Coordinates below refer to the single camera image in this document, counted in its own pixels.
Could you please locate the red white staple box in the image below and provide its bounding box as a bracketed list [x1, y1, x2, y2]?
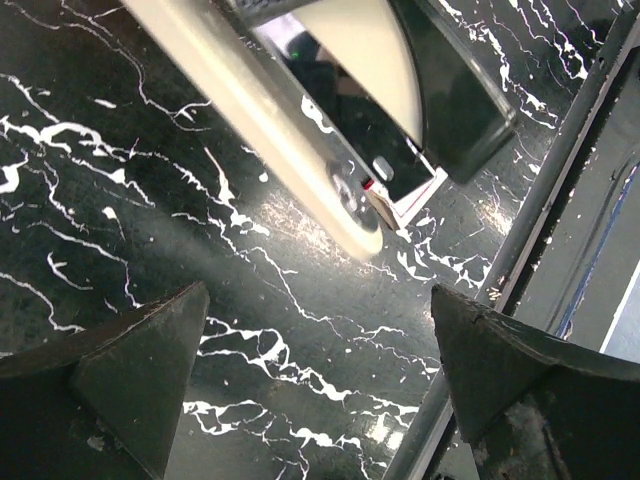
[365, 168, 448, 231]

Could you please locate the large beige stapler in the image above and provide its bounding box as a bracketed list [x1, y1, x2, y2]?
[126, 1, 516, 260]

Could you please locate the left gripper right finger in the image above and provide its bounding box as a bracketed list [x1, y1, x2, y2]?
[431, 284, 639, 479]

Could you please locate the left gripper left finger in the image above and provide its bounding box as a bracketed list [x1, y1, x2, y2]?
[1, 282, 210, 479]

